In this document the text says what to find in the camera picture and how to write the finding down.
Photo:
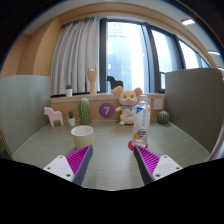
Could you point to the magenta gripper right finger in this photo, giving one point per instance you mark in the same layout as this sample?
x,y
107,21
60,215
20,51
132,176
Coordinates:
x,y
152,166

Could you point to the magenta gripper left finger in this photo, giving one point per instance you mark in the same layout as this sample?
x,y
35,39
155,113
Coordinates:
x,y
72,167

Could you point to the clear plastic water bottle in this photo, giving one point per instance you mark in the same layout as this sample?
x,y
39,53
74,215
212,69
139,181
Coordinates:
x,y
141,122

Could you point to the red round coaster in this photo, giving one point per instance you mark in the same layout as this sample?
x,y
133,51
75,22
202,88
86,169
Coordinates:
x,y
131,147

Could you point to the pale yellow cup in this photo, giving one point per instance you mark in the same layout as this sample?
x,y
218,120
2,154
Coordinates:
x,y
82,136

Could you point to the small potted plant on desk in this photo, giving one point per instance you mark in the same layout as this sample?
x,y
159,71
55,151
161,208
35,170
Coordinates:
x,y
71,118

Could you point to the round green cactus ornament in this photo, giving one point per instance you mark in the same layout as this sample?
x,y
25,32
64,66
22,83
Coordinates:
x,y
163,117

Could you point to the pink wooden horse figure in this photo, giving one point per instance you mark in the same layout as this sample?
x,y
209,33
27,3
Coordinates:
x,y
53,115

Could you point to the tall green cactus ornament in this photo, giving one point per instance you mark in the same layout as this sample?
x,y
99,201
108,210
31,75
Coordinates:
x,y
84,111

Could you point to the purple number seven disc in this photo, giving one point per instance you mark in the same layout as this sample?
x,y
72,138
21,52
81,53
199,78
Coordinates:
x,y
106,110

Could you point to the plush hamster toy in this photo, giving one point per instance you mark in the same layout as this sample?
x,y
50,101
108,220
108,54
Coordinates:
x,y
127,101

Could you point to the small potted plant on ledge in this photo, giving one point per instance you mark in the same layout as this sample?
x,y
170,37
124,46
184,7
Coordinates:
x,y
69,90

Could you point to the right grey desk partition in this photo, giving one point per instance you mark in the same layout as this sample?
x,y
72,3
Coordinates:
x,y
194,98

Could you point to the grey desk partition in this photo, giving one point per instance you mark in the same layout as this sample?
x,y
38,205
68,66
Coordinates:
x,y
194,98
22,102

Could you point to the left grey desk partition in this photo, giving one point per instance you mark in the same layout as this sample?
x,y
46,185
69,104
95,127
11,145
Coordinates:
x,y
22,102

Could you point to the black horse figure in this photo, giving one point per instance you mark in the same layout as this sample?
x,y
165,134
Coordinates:
x,y
113,82

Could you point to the wooden hand sculpture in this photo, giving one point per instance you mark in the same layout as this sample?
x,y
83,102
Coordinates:
x,y
92,77

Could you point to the grey curtain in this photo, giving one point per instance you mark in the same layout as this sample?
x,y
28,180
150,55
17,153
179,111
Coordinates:
x,y
77,49

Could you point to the white wall socket right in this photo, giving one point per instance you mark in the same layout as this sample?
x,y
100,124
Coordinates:
x,y
157,104

